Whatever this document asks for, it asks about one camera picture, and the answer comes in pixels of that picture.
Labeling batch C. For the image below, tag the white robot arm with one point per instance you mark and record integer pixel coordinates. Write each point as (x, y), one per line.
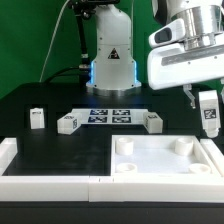
(187, 49)

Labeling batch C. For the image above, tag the white square tabletop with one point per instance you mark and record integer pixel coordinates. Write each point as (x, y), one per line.
(158, 154)

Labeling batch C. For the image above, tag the white U-shaped obstacle fence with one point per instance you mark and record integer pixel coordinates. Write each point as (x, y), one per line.
(122, 187)

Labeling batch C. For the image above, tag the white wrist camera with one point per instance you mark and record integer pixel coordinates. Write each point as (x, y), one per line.
(173, 32)

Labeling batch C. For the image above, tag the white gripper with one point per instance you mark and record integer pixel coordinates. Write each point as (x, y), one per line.
(172, 66)

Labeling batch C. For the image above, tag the white fiducial tag sheet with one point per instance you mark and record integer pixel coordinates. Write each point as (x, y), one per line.
(111, 116)

